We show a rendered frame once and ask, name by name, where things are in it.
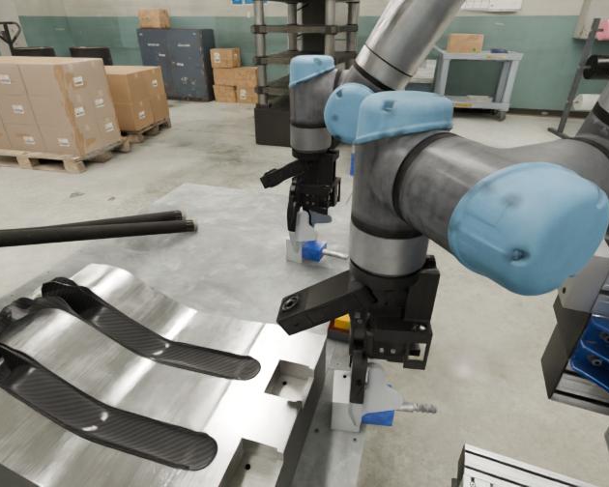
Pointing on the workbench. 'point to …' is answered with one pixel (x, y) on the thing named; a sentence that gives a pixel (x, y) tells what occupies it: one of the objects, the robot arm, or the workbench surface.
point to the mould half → (142, 392)
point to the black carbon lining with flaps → (133, 436)
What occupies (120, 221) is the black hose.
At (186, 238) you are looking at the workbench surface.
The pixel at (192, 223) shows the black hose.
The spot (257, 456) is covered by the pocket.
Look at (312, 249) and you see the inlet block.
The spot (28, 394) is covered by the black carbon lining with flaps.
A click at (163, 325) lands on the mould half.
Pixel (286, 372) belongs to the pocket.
